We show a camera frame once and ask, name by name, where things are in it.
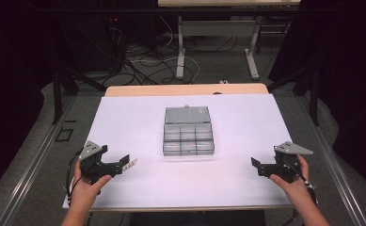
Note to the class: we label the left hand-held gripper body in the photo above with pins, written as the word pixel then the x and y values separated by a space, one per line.
pixel 93 163

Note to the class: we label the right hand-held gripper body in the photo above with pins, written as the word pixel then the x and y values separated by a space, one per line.
pixel 284 163

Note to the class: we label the person's right hand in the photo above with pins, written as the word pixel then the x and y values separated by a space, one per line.
pixel 294 185

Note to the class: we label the person's left hand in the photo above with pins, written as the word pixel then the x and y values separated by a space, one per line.
pixel 85 190

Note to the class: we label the white table mat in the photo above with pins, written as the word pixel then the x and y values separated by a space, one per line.
pixel 183 182

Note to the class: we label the clear plastic compartment box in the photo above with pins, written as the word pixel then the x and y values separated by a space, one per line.
pixel 188 135

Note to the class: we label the black metal stand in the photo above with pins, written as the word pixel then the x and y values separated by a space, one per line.
pixel 309 88
pixel 61 91

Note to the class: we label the wooden table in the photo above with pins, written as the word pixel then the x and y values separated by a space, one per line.
pixel 171 90

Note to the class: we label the white power strip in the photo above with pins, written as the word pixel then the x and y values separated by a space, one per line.
pixel 223 82

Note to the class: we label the black computer tower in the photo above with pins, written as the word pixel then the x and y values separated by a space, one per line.
pixel 89 40

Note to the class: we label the aluminium floor rail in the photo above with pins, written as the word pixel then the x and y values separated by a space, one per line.
pixel 334 169
pixel 27 175

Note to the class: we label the white metal frame desk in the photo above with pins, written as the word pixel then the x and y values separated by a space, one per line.
pixel 218 28

